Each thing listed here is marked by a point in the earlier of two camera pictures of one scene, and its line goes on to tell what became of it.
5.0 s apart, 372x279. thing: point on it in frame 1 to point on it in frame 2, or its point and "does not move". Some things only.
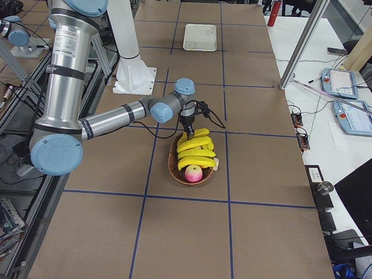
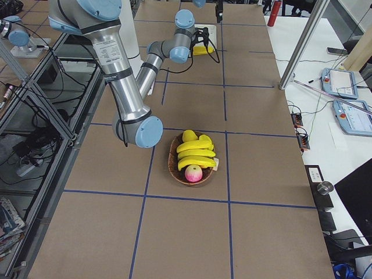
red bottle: (275, 10) does not move
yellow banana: (196, 152) does not move
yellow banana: (198, 132) to (200, 50)
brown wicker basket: (180, 175) does not move
